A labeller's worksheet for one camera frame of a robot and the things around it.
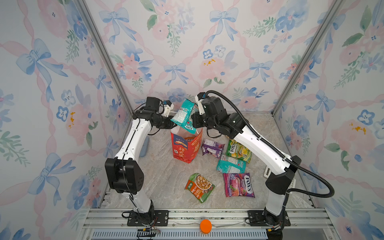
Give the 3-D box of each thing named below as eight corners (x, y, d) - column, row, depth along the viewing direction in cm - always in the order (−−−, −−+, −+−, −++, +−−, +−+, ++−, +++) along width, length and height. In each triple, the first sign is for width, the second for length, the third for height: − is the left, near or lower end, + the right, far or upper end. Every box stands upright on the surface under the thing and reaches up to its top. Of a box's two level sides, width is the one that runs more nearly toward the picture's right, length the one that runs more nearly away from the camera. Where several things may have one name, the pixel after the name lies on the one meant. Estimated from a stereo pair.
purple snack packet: (199, 154, 98) (199, 151, 95) (203, 141, 105) (203, 138, 102) (221, 159, 96) (221, 156, 93) (223, 145, 102) (224, 142, 99)
